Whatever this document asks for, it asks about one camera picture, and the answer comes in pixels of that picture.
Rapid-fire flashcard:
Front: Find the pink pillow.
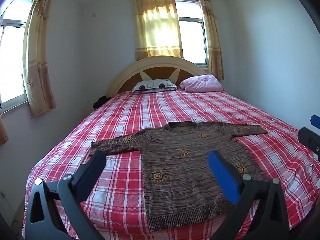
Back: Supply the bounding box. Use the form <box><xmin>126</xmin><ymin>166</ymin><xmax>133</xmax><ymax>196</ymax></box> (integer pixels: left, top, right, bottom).
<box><xmin>180</xmin><ymin>74</ymin><xmax>224</xmax><ymax>92</ymax></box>

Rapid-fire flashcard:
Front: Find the window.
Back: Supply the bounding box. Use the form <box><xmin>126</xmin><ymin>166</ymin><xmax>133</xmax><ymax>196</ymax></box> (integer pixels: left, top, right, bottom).
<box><xmin>175</xmin><ymin>0</ymin><xmax>209</xmax><ymax>68</ymax></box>
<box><xmin>0</xmin><ymin>0</ymin><xmax>34</xmax><ymax>117</ymax></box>

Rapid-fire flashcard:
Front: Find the yellow curtain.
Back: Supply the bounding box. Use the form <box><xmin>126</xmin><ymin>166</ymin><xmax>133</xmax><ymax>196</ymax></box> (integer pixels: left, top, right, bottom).
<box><xmin>0</xmin><ymin>115</ymin><xmax>9</xmax><ymax>146</ymax></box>
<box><xmin>197</xmin><ymin>0</ymin><xmax>225</xmax><ymax>81</ymax></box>
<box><xmin>22</xmin><ymin>0</ymin><xmax>57</xmax><ymax>118</ymax></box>
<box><xmin>132</xmin><ymin>0</ymin><xmax>184</xmax><ymax>61</ymax></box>

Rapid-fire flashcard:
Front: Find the brown knitted sweater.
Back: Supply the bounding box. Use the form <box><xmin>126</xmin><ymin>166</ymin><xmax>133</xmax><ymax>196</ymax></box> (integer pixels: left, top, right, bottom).
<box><xmin>89</xmin><ymin>121</ymin><xmax>268</xmax><ymax>232</ymax></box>

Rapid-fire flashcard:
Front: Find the cream and brown headboard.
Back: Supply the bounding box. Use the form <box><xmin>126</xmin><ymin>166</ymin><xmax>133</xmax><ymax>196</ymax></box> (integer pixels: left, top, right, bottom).
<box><xmin>106</xmin><ymin>56</ymin><xmax>208</xmax><ymax>98</ymax></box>

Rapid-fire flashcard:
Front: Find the bed with red plaid sheet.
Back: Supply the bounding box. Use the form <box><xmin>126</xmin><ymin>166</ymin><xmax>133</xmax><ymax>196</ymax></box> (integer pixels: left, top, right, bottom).
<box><xmin>22</xmin><ymin>89</ymin><xmax>320</xmax><ymax>240</ymax></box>

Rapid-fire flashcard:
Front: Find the dark cloth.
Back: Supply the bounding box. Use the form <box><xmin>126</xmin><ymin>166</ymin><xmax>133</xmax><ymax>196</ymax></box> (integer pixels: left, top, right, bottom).
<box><xmin>92</xmin><ymin>96</ymin><xmax>112</xmax><ymax>109</ymax></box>

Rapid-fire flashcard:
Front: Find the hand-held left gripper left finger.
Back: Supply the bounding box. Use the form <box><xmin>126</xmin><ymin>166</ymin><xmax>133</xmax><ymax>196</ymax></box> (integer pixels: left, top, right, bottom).
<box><xmin>25</xmin><ymin>151</ymin><xmax>108</xmax><ymax>240</ymax></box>

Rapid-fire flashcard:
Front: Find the white patterned pillow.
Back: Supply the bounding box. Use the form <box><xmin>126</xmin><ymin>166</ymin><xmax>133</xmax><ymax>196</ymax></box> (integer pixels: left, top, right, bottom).
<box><xmin>131</xmin><ymin>79</ymin><xmax>178</xmax><ymax>94</ymax></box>

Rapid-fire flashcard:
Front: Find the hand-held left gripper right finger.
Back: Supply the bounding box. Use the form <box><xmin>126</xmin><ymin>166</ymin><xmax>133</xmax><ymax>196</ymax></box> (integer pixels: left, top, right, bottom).
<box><xmin>207</xmin><ymin>151</ymin><xmax>297</xmax><ymax>240</ymax></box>

